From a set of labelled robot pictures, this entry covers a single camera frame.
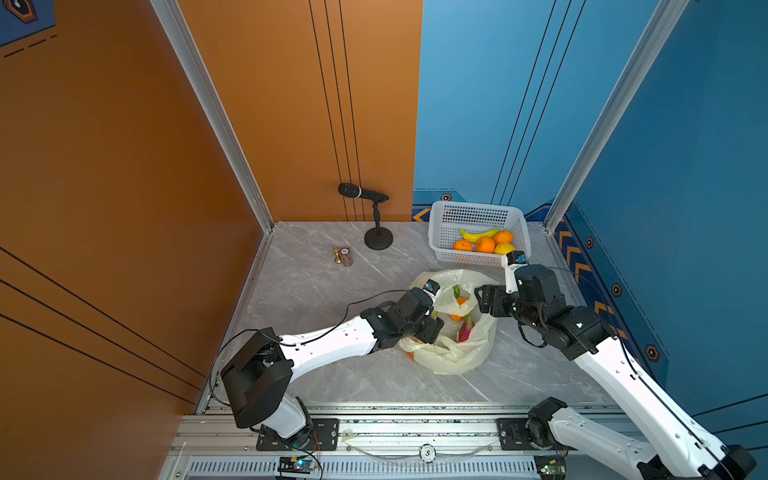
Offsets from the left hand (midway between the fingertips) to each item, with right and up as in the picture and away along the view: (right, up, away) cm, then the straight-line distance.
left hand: (435, 319), depth 81 cm
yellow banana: (+19, +24, +31) cm, 44 cm away
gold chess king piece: (-32, +16, +25) cm, 44 cm away
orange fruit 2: (+21, +21, +24) cm, 38 cm away
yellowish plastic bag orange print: (+3, -9, -4) cm, 10 cm away
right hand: (+11, +8, -8) cm, 16 cm away
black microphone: (-24, +37, +7) cm, 45 cm away
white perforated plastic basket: (+12, +33, +47) cm, 59 cm away
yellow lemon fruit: (+27, +20, +24) cm, 41 cm away
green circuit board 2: (+26, -33, -10) cm, 43 cm away
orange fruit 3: (+13, +21, +25) cm, 35 cm away
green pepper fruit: (+6, +8, +1) cm, 10 cm away
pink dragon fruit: (+9, -3, +3) cm, 10 cm away
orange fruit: (+29, +24, +27) cm, 46 cm away
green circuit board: (-34, -32, -11) cm, 48 cm away
